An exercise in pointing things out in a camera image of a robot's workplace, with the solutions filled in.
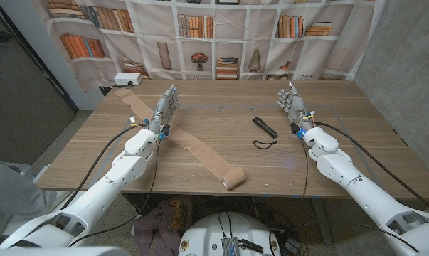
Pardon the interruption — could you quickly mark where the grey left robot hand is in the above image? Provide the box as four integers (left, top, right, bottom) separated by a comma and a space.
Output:
148, 84, 182, 136

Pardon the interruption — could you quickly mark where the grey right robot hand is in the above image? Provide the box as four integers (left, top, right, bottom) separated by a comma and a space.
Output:
276, 81, 317, 134

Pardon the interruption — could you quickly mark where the black cylinder with lanyard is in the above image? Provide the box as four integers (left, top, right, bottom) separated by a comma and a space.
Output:
253, 116, 279, 150

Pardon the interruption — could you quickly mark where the tan adhesive wrap roll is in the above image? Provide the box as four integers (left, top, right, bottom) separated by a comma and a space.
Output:
113, 87, 248, 191

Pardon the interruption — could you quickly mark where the white power strip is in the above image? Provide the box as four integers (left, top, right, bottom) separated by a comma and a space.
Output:
113, 73, 144, 87

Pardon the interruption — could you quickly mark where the printed bookshelf backdrop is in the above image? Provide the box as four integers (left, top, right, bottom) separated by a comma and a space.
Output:
31, 0, 388, 94

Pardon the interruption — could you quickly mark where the purple cloth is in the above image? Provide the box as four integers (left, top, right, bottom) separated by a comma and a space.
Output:
131, 197, 194, 256

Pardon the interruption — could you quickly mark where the grey table leg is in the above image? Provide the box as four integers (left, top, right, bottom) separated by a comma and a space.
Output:
312, 198, 334, 245

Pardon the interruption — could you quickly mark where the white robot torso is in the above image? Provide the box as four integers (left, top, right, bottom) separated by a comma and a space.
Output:
177, 212, 282, 256

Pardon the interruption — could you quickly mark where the dark wooden door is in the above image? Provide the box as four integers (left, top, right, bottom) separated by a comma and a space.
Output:
0, 3, 77, 165

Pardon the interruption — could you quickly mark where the grey finned device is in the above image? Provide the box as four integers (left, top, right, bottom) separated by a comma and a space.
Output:
221, 237, 240, 256

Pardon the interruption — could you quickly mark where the person in grey trousers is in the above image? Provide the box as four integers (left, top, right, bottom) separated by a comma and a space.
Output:
0, 151, 60, 240

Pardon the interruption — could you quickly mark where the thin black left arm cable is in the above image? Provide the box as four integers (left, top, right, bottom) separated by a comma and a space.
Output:
68, 137, 162, 248

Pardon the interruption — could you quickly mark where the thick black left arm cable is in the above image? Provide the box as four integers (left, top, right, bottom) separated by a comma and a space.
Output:
59, 124, 147, 210

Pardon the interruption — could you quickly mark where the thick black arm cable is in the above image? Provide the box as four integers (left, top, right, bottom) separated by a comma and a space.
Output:
314, 122, 429, 217
59, 124, 147, 210

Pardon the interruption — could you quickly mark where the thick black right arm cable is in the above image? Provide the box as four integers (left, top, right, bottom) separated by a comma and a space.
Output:
314, 122, 429, 217

